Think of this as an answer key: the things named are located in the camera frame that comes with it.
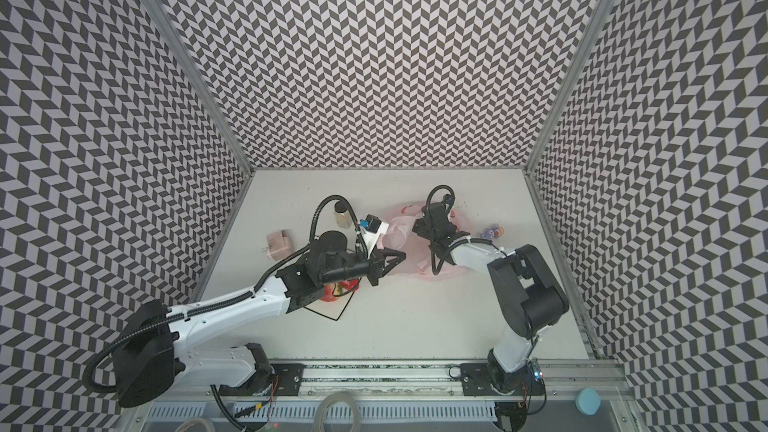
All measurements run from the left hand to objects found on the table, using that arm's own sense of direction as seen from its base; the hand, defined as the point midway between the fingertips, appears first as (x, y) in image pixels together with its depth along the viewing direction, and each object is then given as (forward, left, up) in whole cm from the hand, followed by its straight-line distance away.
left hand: (405, 260), depth 70 cm
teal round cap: (-26, -43, -22) cm, 55 cm away
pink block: (+14, +39, -16) cm, 44 cm away
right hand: (+20, -8, -17) cm, 27 cm away
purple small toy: (+19, -29, -19) cm, 39 cm away
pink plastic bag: (+7, -4, -13) cm, 15 cm away
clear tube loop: (-25, +18, -18) cm, 36 cm away
